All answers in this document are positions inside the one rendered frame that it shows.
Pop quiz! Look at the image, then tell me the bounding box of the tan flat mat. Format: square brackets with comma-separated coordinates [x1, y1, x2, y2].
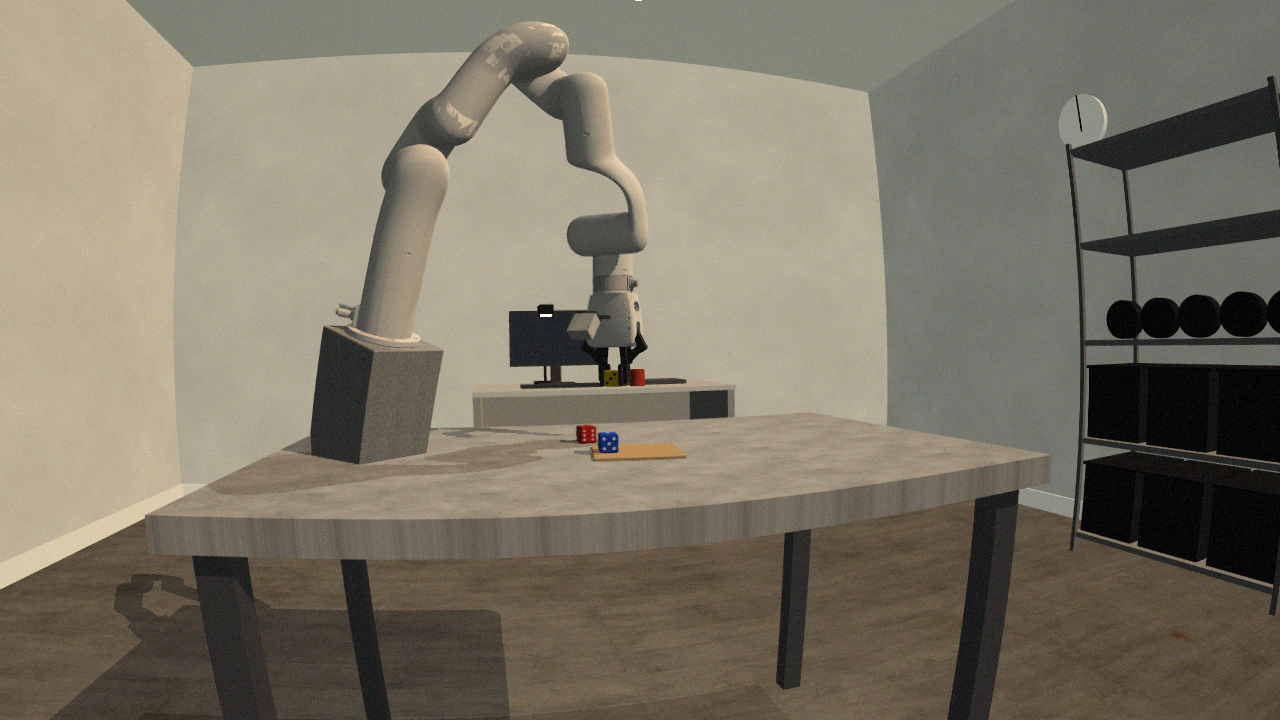
[593, 443, 686, 461]

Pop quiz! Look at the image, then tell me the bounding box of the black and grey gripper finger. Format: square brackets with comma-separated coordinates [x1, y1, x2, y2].
[581, 340, 611, 386]
[618, 329, 648, 386]

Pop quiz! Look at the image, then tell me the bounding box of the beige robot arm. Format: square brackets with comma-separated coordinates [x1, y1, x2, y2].
[335, 22, 648, 348]

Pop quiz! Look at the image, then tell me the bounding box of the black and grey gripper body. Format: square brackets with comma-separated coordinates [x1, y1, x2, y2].
[586, 290, 643, 347]

